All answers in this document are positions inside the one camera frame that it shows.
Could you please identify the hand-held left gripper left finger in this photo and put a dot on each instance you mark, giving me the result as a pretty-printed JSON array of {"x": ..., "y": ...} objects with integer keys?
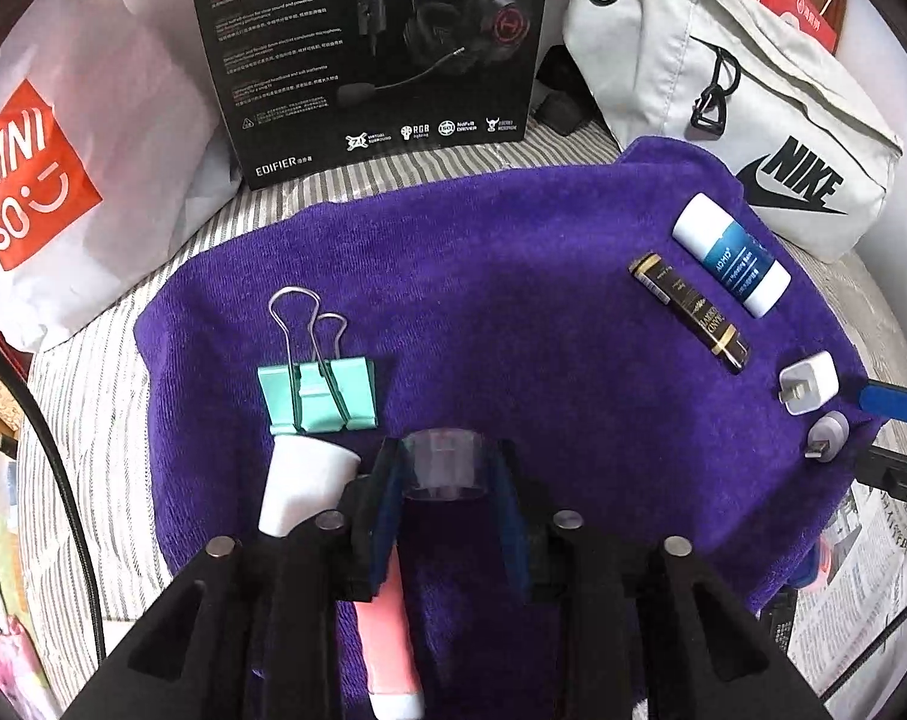
[{"x": 390, "y": 532}]

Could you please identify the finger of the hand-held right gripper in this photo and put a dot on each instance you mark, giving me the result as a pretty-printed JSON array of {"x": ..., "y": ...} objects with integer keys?
[
  {"x": 896, "y": 401},
  {"x": 900, "y": 469}
]

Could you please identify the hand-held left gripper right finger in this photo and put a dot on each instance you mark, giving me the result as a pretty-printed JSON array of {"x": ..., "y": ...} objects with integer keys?
[{"x": 513, "y": 532}]

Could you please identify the small white adapter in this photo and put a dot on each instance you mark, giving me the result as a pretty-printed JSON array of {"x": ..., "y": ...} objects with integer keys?
[{"x": 828, "y": 435}]

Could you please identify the clear plastic cup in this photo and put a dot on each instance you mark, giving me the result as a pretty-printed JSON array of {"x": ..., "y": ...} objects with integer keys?
[{"x": 442, "y": 465}]

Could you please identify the white charger plug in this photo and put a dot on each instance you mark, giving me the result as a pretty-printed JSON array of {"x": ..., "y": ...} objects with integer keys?
[{"x": 810, "y": 382}]

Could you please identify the small white cup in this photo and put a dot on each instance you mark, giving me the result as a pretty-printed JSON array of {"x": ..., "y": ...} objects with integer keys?
[{"x": 303, "y": 487}]

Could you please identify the pink tube with grey cap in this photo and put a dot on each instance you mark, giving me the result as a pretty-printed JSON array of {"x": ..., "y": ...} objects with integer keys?
[{"x": 386, "y": 652}]

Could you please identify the black and gold tube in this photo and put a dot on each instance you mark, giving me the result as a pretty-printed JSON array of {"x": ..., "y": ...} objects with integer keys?
[{"x": 686, "y": 307}]

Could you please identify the newspaper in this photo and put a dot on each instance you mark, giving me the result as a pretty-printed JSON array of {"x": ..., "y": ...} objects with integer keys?
[{"x": 866, "y": 525}]

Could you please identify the small pink jar blue lid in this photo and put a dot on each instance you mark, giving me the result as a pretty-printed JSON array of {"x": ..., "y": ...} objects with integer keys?
[{"x": 821, "y": 566}]

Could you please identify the teal binder clip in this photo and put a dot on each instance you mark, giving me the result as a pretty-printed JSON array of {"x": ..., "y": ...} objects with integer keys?
[{"x": 303, "y": 405}]

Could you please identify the long black bar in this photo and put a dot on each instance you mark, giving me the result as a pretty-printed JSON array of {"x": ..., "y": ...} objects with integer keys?
[{"x": 782, "y": 622}]

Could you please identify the white and blue tube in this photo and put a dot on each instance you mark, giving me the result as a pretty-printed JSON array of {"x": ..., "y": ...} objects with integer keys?
[{"x": 731, "y": 255}]

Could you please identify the purple towel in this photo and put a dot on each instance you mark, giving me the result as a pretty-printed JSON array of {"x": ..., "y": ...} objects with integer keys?
[{"x": 498, "y": 277}]

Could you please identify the striped bed sheet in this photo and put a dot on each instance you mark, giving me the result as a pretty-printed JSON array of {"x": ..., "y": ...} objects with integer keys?
[{"x": 86, "y": 405}]

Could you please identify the pink patterned cloth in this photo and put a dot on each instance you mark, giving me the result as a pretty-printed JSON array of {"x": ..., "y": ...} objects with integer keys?
[{"x": 7, "y": 660}]

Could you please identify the grey waist bag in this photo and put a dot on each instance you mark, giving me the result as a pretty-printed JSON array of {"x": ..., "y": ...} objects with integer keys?
[{"x": 648, "y": 52}]

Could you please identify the white plastic shopping bag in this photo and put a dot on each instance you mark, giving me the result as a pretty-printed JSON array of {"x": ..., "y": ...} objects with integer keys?
[{"x": 138, "y": 165}]

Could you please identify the black headphone box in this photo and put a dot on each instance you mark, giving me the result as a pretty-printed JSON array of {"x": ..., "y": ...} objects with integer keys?
[{"x": 288, "y": 52}]

